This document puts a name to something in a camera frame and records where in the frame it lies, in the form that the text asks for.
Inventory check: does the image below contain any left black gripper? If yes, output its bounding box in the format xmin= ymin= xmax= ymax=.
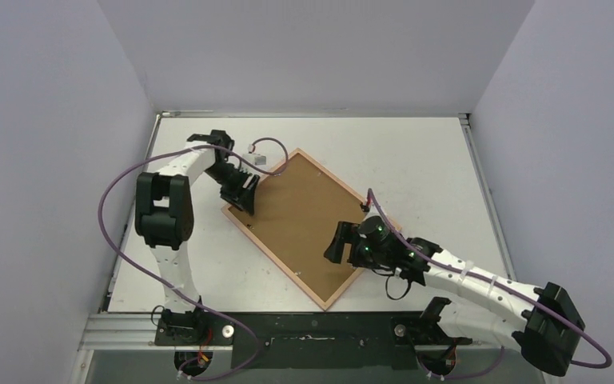
xmin=205 ymin=163 xmax=259 ymax=216

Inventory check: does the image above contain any pink wooden picture frame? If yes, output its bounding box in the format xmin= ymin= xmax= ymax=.
xmin=220 ymin=147 xmax=402 ymax=312

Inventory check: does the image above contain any brown cardboard backing board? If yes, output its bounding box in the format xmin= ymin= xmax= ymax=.
xmin=227 ymin=154 xmax=393 ymax=304

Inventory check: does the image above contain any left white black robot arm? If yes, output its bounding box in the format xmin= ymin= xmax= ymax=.
xmin=135 ymin=130 xmax=259 ymax=345

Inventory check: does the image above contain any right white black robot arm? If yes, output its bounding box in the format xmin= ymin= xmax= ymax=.
xmin=324 ymin=214 xmax=585 ymax=377

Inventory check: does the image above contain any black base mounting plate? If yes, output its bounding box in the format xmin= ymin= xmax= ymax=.
xmin=153 ymin=311 xmax=472 ymax=376

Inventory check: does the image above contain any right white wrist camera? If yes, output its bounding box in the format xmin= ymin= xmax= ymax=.
xmin=360 ymin=200 xmax=373 ymax=214

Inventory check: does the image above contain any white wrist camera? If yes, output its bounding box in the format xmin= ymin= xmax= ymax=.
xmin=243 ymin=153 xmax=266 ymax=166
xmin=360 ymin=200 xmax=373 ymax=214

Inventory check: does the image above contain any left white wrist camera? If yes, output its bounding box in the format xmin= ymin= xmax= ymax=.
xmin=243 ymin=153 xmax=266 ymax=166

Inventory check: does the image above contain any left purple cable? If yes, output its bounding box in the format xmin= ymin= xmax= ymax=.
xmin=98 ymin=138 xmax=290 ymax=382

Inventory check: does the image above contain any purple cable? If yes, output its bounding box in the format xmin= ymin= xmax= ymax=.
xmin=98 ymin=138 xmax=290 ymax=382
xmin=366 ymin=188 xmax=614 ymax=382

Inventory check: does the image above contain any aluminium front rail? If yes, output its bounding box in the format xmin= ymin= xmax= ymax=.
xmin=81 ymin=311 xmax=520 ymax=351

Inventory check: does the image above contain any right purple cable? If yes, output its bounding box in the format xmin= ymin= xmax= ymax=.
xmin=366 ymin=188 xmax=614 ymax=382

